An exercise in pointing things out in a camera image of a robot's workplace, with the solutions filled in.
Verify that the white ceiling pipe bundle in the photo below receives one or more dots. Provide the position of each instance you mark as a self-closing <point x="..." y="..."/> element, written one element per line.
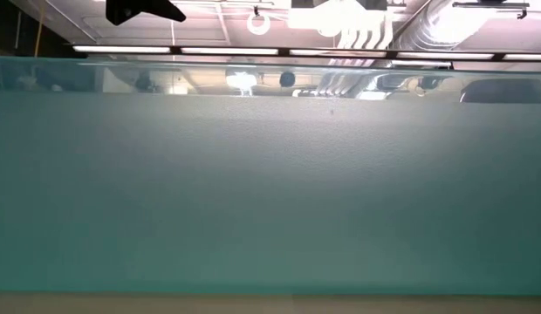
<point x="362" y="37"/>

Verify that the long strip light bar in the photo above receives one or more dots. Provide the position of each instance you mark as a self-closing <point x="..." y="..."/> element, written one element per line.
<point x="231" y="51"/>

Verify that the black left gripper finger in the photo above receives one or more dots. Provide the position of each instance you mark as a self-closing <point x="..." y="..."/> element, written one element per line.
<point x="139" y="8"/>

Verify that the black ceiling rail bracket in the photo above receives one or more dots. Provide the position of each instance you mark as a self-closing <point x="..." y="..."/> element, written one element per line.
<point x="488" y="4"/>

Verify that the silver ventilation duct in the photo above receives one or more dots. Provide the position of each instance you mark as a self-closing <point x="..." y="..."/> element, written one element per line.
<point x="427" y="30"/>

